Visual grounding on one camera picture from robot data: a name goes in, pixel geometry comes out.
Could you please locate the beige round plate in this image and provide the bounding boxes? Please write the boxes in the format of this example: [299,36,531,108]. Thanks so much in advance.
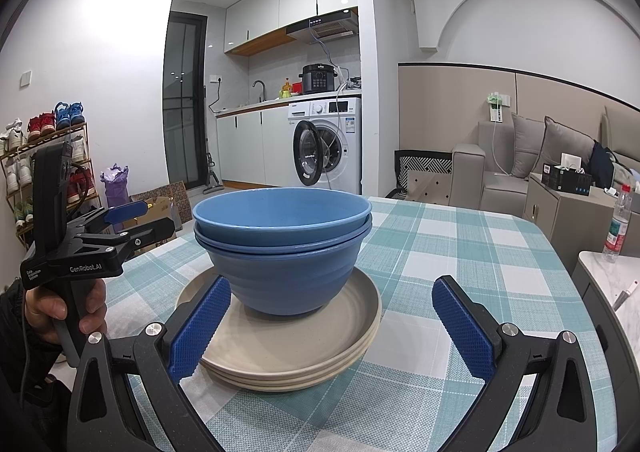
[212,339,375,393]
[175,266,383,375]
[200,327,380,384]

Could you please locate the clear water bottle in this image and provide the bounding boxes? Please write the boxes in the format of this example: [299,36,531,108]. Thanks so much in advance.
[601,183,633,263]

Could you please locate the white kitchen counter cabinets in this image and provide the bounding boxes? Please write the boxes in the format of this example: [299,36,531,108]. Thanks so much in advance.
[215,100,291,188]

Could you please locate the wide blue bowl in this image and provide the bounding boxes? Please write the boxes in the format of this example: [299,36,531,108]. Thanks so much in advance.
[192,187,374,239]

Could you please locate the range hood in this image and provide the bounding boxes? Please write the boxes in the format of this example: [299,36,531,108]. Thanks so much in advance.
[286,7,359,44]

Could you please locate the dark jacket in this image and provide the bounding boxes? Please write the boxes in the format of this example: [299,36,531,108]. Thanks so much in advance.
[587,141,621,188]

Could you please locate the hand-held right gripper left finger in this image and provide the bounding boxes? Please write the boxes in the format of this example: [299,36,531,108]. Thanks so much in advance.
[66,275,232,452]

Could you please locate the white side table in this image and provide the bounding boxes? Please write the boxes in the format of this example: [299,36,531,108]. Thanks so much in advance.
[571,249,640,383]

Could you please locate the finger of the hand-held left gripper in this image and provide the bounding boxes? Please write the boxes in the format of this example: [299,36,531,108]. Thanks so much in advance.
[75,217,177,258]
[65,199,150,238]

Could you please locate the grey bedside cabinet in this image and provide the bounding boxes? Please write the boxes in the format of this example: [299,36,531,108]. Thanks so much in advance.
[522,172,631,273]

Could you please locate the upright vacuum cleaner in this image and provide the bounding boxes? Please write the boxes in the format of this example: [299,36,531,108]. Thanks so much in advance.
[201,82,226,195]

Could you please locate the dark glass door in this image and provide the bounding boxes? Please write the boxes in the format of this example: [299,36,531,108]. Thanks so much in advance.
[162,11,208,198]

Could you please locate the wall socket with green charger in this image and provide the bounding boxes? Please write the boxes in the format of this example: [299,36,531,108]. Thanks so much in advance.
[484,91,512,124]

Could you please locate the black pressure cooker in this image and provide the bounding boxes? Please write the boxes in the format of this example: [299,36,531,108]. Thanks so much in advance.
[299,63,337,94]

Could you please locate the grey sofa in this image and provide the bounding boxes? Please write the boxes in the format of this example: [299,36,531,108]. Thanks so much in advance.
[452,115,616,213]

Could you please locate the black box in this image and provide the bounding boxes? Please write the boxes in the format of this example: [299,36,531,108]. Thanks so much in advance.
[541,163,593,195]

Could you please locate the shoe rack with shoes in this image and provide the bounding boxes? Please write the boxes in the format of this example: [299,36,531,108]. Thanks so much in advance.
[0,101,93,233]

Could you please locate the brown patterned cardboard box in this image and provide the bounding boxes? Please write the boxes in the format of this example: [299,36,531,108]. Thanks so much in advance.
[131,181,193,225]

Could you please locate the grey cushion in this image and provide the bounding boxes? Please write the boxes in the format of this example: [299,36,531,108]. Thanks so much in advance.
[510,113,548,178]
[537,116,598,180]

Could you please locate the beige upholstered bed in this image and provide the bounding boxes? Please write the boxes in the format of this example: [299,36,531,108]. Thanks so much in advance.
[600,105,640,193]

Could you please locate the purple bag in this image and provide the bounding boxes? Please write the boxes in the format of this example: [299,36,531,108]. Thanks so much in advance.
[100,163,132,210]

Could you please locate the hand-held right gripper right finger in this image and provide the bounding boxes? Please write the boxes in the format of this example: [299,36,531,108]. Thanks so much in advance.
[431,275,598,452]

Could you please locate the white washing machine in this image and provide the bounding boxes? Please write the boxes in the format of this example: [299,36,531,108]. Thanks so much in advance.
[287,97,362,195]

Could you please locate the printed cardboard box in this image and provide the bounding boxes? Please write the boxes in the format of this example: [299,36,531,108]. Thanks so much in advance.
[120,199,178,253]

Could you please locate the person's left hand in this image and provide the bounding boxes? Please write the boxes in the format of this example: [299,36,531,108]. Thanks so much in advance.
[22,276,108,347]

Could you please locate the white diamond-patterned floor mat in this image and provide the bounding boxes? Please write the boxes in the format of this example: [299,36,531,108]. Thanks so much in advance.
[385,149,456,205]

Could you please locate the ribbed deep blue bowl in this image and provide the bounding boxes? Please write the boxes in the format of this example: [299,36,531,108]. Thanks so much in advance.
[194,219,374,317]

